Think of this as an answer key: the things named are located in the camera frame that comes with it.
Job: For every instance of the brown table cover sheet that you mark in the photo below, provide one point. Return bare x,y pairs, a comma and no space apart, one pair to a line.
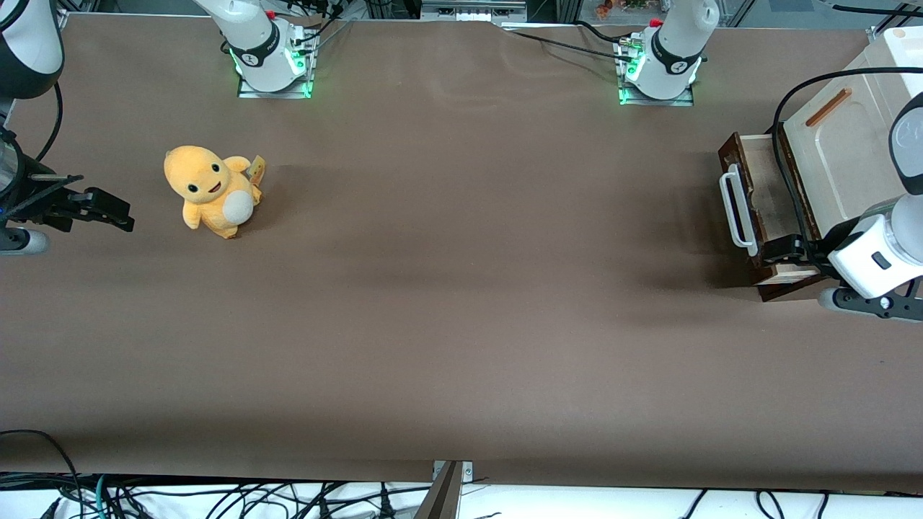
461,288

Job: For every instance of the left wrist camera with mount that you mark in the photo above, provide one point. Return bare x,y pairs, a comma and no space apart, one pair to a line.
865,304

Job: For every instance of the cream and brown cabinet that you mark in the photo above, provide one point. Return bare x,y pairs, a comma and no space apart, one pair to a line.
829,158

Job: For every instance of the yellow plush toy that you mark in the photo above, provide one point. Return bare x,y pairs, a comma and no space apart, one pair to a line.
213,191

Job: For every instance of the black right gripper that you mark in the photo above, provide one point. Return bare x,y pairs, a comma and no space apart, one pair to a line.
45,202

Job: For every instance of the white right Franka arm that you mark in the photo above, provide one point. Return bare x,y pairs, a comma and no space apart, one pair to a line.
259,43

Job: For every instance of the aluminium corner profile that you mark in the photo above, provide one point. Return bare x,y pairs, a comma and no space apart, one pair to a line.
883,30

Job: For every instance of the small orange objects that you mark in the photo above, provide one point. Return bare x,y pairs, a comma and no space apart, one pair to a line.
604,9

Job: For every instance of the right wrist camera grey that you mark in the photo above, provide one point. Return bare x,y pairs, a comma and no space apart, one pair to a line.
25,241

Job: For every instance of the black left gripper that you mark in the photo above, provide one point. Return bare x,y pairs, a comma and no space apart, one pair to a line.
815,251

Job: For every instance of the aluminium frame rail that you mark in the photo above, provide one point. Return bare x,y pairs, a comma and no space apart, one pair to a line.
469,11

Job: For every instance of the dark brown post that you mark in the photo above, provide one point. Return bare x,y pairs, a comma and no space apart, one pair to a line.
440,501

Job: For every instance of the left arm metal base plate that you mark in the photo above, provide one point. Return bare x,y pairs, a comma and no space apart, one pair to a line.
638,102

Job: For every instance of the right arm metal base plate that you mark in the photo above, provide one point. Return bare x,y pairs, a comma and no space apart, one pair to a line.
252,92

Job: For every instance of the silver metal bracket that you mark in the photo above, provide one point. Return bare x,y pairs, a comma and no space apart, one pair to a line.
465,470

